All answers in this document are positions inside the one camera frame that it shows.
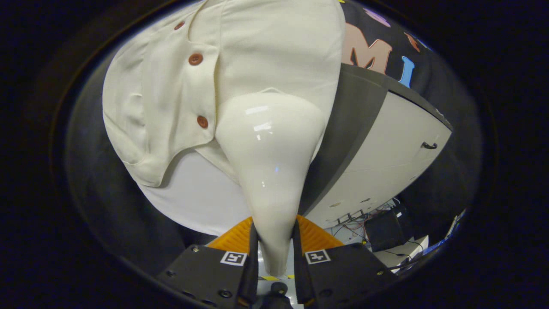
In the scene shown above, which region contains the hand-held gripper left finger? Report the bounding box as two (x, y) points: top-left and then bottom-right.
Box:
(157, 216), (259, 309)

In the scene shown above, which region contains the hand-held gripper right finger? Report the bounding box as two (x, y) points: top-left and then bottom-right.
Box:
(293, 215), (397, 307)

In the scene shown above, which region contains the white garment steamer head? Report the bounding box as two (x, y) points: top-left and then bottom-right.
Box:
(215, 91), (326, 277)

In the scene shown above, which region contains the cream button-up shirt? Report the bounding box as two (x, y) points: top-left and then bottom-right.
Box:
(102, 0), (346, 188)

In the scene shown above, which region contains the black box on floor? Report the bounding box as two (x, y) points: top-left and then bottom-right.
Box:
(364, 208), (414, 252)

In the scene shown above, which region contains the grey-topped white cabinet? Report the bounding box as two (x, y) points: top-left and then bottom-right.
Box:
(298, 64), (453, 229)

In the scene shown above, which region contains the black backdrop cloth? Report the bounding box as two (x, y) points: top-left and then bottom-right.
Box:
(64, 0), (483, 275)

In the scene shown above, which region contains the tangle of coloured cables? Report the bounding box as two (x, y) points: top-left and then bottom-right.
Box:
(335, 197), (404, 243)

